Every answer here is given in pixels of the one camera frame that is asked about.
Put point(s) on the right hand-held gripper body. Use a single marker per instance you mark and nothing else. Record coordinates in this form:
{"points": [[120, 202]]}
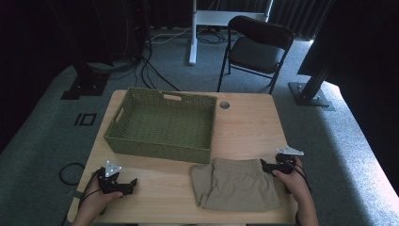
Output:
{"points": [[286, 163]]}

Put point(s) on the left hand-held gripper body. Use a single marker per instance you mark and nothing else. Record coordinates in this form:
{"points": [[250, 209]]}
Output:
{"points": [[108, 183]]}

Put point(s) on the beige shorts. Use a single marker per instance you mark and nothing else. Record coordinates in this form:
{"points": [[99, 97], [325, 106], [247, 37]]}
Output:
{"points": [[238, 188]]}

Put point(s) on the green woven basket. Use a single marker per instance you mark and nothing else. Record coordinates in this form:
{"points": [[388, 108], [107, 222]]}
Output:
{"points": [[163, 125]]}

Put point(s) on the person's left hand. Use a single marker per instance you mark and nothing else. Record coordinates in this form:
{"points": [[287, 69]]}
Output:
{"points": [[97, 201]]}

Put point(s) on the person's right hand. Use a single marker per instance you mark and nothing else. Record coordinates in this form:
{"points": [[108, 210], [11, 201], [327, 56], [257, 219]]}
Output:
{"points": [[291, 183]]}

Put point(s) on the grey table grommet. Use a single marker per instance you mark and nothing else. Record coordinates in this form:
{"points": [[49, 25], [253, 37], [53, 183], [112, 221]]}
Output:
{"points": [[224, 104]]}

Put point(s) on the black metal stand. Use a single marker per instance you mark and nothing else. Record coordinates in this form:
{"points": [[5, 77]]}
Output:
{"points": [[86, 84], [309, 94]]}

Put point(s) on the black folding chair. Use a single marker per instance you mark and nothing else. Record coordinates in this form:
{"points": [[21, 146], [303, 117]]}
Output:
{"points": [[257, 53]]}

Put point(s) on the dark pleated curtain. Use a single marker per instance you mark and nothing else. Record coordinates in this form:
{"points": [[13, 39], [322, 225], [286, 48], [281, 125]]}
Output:
{"points": [[298, 15]]}

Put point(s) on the white desk frame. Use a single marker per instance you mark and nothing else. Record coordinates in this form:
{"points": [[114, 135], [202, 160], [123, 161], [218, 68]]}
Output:
{"points": [[196, 28]]}

